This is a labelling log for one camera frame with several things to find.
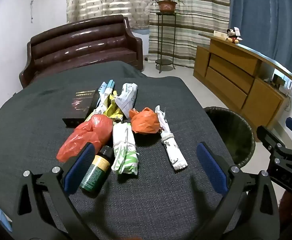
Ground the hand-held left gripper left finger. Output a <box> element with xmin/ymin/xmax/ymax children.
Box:
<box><xmin>11</xmin><ymin>142</ymin><xmax>96</xmax><ymax>240</ymax></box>

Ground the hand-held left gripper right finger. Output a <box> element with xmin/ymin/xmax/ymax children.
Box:
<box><xmin>196</xmin><ymin>142</ymin><xmax>281</xmax><ymax>240</ymax></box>

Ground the green spray bottle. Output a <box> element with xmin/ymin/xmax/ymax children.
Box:
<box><xmin>80</xmin><ymin>145</ymin><xmax>114</xmax><ymax>193</ymax></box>

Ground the bin with black liner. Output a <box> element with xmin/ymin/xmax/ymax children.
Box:
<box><xmin>203</xmin><ymin>106</ymin><xmax>256</xmax><ymax>169</ymax></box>

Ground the white carton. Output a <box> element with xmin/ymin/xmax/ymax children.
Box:
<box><xmin>154</xmin><ymin>105</ymin><xmax>188</xmax><ymax>172</ymax></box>

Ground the red plastic bag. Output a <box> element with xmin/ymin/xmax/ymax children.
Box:
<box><xmin>56</xmin><ymin>114</ymin><xmax>114</xmax><ymax>162</ymax></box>

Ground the white green packet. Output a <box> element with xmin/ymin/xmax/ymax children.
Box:
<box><xmin>111</xmin><ymin>123</ymin><xmax>139</xmax><ymax>175</ymax></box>

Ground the yellow wrapper with string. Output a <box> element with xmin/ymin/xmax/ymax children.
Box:
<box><xmin>103</xmin><ymin>91</ymin><xmax>124</xmax><ymax>124</ymax></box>

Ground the orange plastic bag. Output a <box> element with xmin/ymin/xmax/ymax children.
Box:
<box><xmin>129</xmin><ymin>107</ymin><xmax>161</xmax><ymax>135</ymax></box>

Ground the white green plastic bag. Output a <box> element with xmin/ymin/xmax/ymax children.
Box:
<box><xmin>115</xmin><ymin>82</ymin><xmax>138</xmax><ymax>117</ymax></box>

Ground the small dark device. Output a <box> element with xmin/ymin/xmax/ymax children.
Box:
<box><xmin>272</xmin><ymin>73</ymin><xmax>286</xmax><ymax>88</ymax></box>

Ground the black cardboard box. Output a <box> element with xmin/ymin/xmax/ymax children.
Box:
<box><xmin>62</xmin><ymin>88</ymin><xmax>101</xmax><ymax>128</ymax></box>

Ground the wooden cabinet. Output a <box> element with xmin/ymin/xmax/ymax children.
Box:
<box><xmin>193</xmin><ymin>34</ymin><xmax>292</xmax><ymax>143</ymax></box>

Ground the blue printed paper packet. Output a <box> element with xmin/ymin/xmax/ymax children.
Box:
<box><xmin>96</xmin><ymin>81</ymin><xmax>109</xmax><ymax>113</ymax></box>

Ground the dark grey tablecloth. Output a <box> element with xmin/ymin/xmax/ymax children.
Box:
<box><xmin>0</xmin><ymin>60</ymin><xmax>248</xmax><ymax>240</ymax></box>

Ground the light blue white box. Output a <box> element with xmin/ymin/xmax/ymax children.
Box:
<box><xmin>106</xmin><ymin>79</ymin><xmax>116</xmax><ymax>98</ymax></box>

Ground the mouse plush toy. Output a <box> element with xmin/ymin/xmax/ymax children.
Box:
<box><xmin>226</xmin><ymin>27</ymin><xmax>243</xmax><ymax>44</ymax></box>

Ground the blue curtain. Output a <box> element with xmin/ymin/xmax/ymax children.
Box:
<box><xmin>228</xmin><ymin>0</ymin><xmax>292</xmax><ymax>80</ymax></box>

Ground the black metal plant stand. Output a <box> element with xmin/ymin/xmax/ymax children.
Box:
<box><xmin>154</xmin><ymin>11</ymin><xmax>176</xmax><ymax>73</ymax></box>

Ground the dark brown leather sofa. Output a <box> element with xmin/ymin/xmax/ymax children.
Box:
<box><xmin>19</xmin><ymin>14</ymin><xmax>143</xmax><ymax>88</ymax></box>

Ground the striped curtain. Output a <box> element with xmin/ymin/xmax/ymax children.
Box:
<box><xmin>148</xmin><ymin>0</ymin><xmax>231</xmax><ymax>68</ymax></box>

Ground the potted plant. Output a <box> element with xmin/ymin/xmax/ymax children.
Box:
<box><xmin>149</xmin><ymin>0</ymin><xmax>184</xmax><ymax>13</ymax></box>

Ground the beige patterned curtain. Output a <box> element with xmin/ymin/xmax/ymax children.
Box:
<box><xmin>66</xmin><ymin>0</ymin><xmax>151</xmax><ymax>30</ymax></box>

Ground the wall cable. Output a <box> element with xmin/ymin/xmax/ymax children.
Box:
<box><xmin>30</xmin><ymin>0</ymin><xmax>37</xmax><ymax>24</ymax></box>

